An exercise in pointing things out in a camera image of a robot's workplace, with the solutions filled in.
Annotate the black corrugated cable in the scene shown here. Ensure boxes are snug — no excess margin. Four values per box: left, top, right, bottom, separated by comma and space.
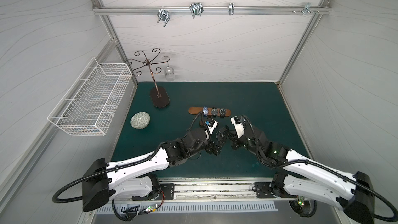
52, 111, 206, 222
240, 114, 398, 222

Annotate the green patterned ceramic bowl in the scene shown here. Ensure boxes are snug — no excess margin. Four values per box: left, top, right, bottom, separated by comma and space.
130, 112, 150, 130

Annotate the white wire basket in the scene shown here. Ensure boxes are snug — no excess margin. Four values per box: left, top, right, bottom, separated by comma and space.
47, 58, 132, 136

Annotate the aluminium crossbar rail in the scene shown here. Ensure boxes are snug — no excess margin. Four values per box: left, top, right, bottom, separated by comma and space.
93, 4, 332, 16

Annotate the hanging clear wine glass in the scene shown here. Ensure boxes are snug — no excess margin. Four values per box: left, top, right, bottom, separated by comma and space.
162, 56, 175, 82

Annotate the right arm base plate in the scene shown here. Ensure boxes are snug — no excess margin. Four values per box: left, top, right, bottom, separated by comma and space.
252, 181, 281, 199

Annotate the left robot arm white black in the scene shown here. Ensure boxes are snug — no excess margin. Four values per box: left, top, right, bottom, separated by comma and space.
82, 118, 221, 212

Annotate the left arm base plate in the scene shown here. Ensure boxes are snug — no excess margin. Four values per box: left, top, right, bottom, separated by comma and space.
131, 184, 175, 201

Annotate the black wire glass holder stand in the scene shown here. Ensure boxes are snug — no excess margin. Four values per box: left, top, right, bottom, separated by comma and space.
125, 48, 171, 108

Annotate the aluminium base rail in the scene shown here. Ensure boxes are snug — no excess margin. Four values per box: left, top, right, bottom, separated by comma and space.
105, 175, 339, 205

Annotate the blue translucent watch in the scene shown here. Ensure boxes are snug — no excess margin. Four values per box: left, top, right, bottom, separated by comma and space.
202, 106, 209, 116

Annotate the slim black analog watch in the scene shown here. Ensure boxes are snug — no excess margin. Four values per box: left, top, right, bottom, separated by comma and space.
210, 108, 219, 116
219, 108, 227, 118

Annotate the left black corrugated cable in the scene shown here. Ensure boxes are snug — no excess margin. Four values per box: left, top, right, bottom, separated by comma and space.
52, 111, 206, 222

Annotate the right black corrugated cable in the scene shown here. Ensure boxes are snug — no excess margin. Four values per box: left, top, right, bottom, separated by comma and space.
240, 114, 398, 222

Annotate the wooden T-shaped watch stand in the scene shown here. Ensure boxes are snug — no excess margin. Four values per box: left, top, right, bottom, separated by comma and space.
188, 107, 231, 127

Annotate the green table mat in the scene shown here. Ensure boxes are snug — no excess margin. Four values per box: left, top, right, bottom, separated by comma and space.
112, 82, 307, 177

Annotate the white slotted cable duct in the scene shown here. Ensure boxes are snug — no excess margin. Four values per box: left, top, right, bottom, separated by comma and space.
96, 201, 278, 215

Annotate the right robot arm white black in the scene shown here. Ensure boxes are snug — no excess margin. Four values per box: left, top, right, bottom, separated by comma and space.
228, 116, 375, 224

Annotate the metal clamp bracket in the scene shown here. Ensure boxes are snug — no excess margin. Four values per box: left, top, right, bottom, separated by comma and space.
292, 3, 320, 16
189, 3, 204, 18
157, 7, 170, 27
229, 3, 235, 16

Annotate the chunky black digital watch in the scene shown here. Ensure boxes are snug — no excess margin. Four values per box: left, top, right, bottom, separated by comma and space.
216, 125, 229, 141

